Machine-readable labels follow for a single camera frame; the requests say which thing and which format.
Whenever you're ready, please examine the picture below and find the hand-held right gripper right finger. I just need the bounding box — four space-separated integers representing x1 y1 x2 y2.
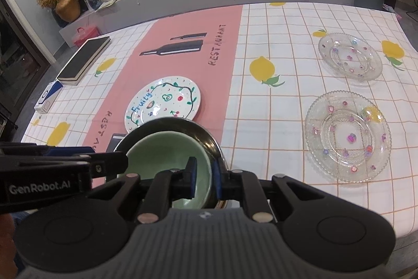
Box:
214 164 322 223

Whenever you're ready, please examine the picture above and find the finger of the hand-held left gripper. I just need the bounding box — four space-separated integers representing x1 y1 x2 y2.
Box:
88 151 129 179
0 142 94 158

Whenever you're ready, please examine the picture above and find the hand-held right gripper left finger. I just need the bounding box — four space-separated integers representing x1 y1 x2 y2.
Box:
85 156 199 223

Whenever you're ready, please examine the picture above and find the blue steel bowl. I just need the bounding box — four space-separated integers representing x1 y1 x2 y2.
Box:
114 117 227 210

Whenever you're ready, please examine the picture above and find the green ceramic bowl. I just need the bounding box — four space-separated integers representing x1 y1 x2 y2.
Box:
118 131 213 210

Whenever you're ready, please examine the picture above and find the white fruit-painted plate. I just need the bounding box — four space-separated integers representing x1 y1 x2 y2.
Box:
124 76 201 135

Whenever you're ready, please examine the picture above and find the glass plate beaded rim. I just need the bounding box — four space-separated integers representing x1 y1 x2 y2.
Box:
304 90 392 183

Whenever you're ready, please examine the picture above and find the blue and white box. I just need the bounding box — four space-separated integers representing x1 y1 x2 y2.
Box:
34 80 63 114

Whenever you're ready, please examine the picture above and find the pink placemat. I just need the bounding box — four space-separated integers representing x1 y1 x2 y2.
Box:
82 5 244 169

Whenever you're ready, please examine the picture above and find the black book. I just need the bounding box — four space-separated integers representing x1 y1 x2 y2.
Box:
57 36 111 86

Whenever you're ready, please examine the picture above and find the pink storage box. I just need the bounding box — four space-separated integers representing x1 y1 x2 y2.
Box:
72 26 99 47

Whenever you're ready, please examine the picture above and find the gold vase with dried flowers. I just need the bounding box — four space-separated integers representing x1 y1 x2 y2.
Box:
37 0 82 23

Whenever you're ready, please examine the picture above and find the checked lemon tablecloth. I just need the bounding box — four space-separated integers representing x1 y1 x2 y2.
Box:
21 1 418 235

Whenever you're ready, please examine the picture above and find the glass plate smooth rim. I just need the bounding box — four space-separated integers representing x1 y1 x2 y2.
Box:
318 32 383 82

